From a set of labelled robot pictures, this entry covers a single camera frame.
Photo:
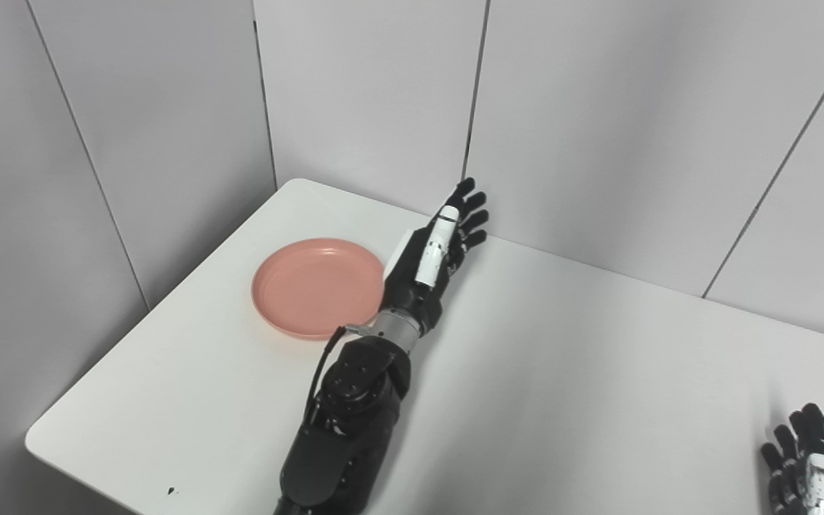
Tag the pink round plate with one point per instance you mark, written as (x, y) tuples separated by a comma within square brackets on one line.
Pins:
[(315, 286)]

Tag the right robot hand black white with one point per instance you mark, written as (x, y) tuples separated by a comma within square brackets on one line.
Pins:
[(805, 472)]

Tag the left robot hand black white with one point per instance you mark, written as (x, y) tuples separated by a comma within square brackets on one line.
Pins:
[(419, 275)]

